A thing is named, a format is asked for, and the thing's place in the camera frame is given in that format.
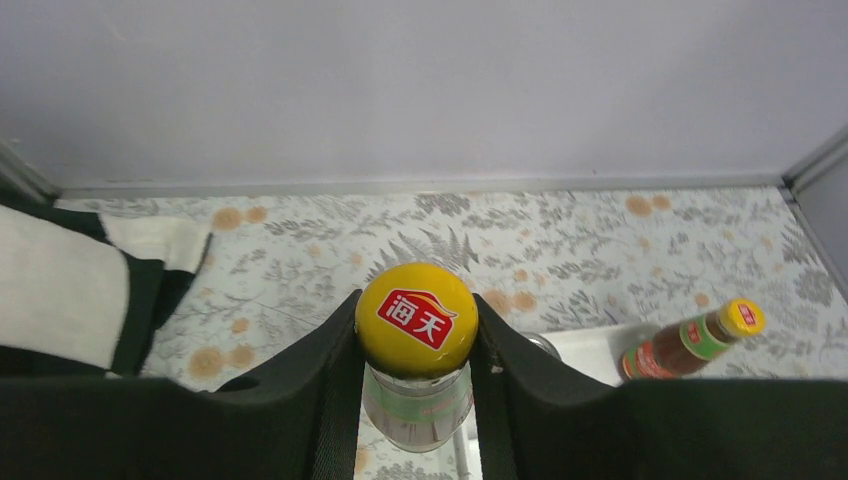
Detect red label sauce bottle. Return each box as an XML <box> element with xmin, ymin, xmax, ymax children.
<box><xmin>618</xmin><ymin>298</ymin><xmax>766</xmax><ymax>380</ymax></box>

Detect green label sauce bottle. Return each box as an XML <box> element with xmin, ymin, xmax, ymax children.
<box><xmin>354</xmin><ymin>263</ymin><xmax>479</xmax><ymax>453</ymax></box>

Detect floral table mat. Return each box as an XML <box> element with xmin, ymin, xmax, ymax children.
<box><xmin>56</xmin><ymin>187</ymin><xmax>848</xmax><ymax>480</ymax></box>

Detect black white checkered pillow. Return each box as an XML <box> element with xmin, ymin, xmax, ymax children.
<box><xmin>1</xmin><ymin>199</ymin><xmax>212</xmax><ymax>377</ymax></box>

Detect clear glass jar metal rim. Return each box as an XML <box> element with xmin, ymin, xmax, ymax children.
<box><xmin>522</xmin><ymin>332</ymin><xmax>562</xmax><ymax>361</ymax></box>

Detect white plastic organizer tray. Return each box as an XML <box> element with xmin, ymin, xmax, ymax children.
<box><xmin>454</xmin><ymin>323</ymin><xmax>661</xmax><ymax>479</ymax></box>

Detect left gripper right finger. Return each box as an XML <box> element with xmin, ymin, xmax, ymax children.
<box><xmin>470</xmin><ymin>300</ymin><xmax>847</xmax><ymax>479</ymax></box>

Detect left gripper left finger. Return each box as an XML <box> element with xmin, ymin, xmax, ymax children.
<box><xmin>1</xmin><ymin>292</ymin><xmax>365</xmax><ymax>479</ymax></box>

